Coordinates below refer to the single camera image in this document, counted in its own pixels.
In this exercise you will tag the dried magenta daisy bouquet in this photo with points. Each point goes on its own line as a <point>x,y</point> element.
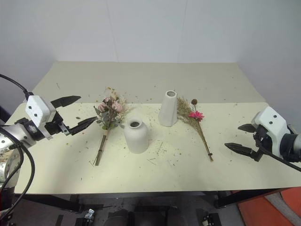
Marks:
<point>194,117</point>

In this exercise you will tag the black table frame bar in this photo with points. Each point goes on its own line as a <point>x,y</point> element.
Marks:
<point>51,202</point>
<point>247,196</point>

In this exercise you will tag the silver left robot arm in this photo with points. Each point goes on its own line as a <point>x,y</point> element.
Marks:
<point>14,136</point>

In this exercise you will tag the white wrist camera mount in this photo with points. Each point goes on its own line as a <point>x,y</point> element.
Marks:
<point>37,108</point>
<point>270,122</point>

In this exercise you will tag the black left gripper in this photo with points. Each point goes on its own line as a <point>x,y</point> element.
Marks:
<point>55,127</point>

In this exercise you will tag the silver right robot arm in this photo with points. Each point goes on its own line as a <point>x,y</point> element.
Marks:
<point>291,146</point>

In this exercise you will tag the round white ceramic vase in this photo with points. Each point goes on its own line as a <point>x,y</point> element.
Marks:
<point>136,137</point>

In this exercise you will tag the cream table cover sheet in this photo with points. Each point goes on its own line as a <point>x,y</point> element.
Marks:
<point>145,174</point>

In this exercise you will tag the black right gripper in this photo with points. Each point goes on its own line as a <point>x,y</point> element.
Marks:
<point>262,141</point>

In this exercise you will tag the tall angular white vase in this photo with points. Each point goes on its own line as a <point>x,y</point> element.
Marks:
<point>167,110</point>

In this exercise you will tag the metal caster clamp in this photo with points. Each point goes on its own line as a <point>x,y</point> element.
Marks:
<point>207,220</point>
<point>89,213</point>

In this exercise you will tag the dried pink rose bouquet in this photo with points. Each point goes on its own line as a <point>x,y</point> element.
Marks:
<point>110,110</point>

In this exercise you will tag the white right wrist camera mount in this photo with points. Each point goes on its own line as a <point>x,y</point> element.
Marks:
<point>270,122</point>

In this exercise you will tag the orange floor mat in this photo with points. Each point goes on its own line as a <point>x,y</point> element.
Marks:
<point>256,209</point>

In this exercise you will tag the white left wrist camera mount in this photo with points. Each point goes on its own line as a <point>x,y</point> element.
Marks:
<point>37,108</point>

